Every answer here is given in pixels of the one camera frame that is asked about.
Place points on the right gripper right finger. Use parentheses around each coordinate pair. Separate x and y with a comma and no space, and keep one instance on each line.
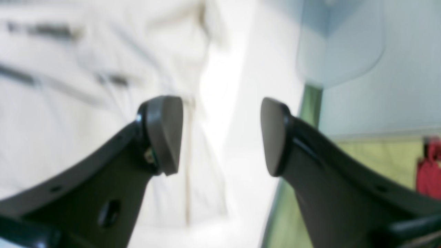
(343,203)

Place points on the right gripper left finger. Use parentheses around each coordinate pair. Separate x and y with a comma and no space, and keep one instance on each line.
(96,203)

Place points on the beige t-shirt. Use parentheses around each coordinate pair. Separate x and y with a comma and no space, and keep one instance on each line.
(74,72)

